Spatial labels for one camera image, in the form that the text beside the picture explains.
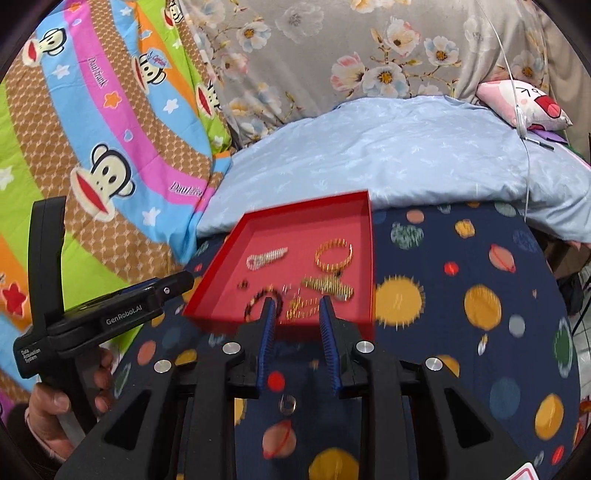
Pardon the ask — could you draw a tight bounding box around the person's left hand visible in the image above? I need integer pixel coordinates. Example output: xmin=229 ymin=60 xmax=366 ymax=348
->
xmin=28 ymin=347 xmax=115 ymax=459

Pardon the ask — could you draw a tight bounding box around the white cable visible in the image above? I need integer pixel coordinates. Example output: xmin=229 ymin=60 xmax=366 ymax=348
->
xmin=478 ymin=0 xmax=532 ymax=227

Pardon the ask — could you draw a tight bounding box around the grey floral blanket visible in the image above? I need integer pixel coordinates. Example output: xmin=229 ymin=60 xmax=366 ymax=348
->
xmin=178 ymin=0 xmax=568 ymax=148

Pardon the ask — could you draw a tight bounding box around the gold clover bracelet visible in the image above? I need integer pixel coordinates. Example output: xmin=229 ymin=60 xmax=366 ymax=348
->
xmin=285 ymin=295 xmax=324 ymax=320

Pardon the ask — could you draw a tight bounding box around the white pearl bracelet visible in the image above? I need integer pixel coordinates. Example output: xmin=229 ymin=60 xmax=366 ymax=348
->
xmin=246 ymin=247 xmax=289 ymax=271

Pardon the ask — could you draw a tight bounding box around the brown bead bracelet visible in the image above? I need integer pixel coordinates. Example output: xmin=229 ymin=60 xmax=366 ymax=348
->
xmin=244 ymin=286 xmax=283 ymax=323

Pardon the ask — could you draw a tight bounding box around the pink cartoon pillow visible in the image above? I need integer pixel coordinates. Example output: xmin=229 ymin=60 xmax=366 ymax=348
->
xmin=475 ymin=79 xmax=573 ymax=139

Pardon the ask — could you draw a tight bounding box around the navy planet print bedsheet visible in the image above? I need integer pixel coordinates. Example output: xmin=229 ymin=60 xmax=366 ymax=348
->
xmin=106 ymin=200 xmax=583 ymax=480

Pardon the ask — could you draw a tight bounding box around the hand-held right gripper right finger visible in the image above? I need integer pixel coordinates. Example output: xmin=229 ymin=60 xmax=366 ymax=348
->
xmin=320 ymin=295 xmax=532 ymax=480

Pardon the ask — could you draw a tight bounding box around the person's left forearm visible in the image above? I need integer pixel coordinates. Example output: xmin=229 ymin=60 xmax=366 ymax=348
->
xmin=0 ymin=406 xmax=70 ymax=480

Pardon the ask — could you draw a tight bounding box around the light blue duvet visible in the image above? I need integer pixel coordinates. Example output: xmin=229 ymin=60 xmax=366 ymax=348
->
xmin=196 ymin=95 xmax=591 ymax=243

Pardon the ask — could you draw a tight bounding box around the red cardboard box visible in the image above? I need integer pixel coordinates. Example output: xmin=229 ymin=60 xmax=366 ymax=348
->
xmin=182 ymin=190 xmax=376 ymax=344

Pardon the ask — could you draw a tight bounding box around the colourful monkey print blanket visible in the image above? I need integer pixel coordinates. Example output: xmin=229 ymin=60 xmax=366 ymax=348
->
xmin=0 ymin=0 xmax=232 ymax=416

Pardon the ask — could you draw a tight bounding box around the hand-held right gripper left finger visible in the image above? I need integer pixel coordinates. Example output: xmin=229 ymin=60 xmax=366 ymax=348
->
xmin=55 ymin=296 xmax=284 ymax=480

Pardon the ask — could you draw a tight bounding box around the gold chain bangle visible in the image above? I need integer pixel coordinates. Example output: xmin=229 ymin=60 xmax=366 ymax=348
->
xmin=301 ymin=273 xmax=355 ymax=302

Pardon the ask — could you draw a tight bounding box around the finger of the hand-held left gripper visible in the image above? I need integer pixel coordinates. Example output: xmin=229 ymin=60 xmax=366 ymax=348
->
xmin=150 ymin=271 xmax=195 ymax=302

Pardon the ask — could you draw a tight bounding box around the gold spiked bracelet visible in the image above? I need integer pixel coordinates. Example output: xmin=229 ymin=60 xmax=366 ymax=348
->
xmin=315 ymin=239 xmax=354 ymax=273

